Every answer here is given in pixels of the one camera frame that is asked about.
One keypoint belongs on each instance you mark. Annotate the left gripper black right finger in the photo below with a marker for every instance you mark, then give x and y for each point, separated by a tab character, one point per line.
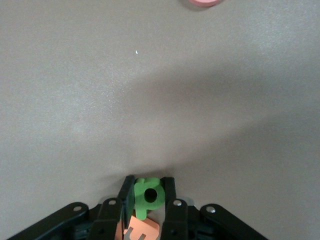
177	220

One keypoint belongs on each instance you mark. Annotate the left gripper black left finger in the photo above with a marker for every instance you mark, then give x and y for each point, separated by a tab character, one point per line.
105	220

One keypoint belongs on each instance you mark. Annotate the green letter p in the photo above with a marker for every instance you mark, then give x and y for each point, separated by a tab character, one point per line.
140	205

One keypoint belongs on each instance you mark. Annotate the orange letter E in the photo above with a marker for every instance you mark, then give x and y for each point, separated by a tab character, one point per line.
140	225

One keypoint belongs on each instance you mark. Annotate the brown table cover mat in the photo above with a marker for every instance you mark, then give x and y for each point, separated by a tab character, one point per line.
75	75

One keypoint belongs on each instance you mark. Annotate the pink letter Q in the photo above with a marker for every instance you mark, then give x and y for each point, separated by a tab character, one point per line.
205	2

